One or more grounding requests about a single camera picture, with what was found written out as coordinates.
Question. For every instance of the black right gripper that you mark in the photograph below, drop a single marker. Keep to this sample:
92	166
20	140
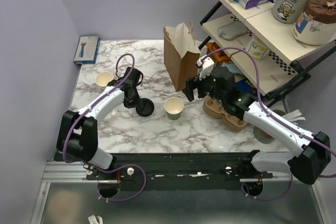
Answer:
191	84

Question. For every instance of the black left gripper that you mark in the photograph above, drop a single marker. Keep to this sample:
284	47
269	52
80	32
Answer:
135	103

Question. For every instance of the green paper cup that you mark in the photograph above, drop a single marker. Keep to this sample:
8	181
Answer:
173	107
102	79

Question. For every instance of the black plastic cup lid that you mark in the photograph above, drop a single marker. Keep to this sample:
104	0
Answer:
145	107

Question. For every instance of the brown cardboard cup carrier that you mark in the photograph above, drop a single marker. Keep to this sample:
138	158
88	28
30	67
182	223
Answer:
215	110

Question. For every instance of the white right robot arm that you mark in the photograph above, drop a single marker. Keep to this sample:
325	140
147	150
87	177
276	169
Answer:
307	154

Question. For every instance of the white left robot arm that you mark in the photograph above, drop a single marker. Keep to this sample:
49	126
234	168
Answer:
78	134

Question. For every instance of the brown paper bag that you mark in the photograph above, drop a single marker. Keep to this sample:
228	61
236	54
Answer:
181	53

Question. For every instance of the blue razor package box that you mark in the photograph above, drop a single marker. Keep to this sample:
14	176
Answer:
87	50

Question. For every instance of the blue snack package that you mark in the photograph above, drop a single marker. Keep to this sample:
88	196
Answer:
246	85

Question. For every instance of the grey stone-shaped pouch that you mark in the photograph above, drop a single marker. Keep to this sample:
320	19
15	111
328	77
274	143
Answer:
232	30

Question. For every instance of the white printed mug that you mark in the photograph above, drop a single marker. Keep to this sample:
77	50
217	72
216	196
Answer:
257	48

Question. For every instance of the beige black folding shelf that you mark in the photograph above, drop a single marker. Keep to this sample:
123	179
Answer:
289	62

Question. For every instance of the white plastic scrap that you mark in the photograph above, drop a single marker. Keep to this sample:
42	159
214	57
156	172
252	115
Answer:
95	219

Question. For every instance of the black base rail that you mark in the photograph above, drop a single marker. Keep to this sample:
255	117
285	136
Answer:
181	171

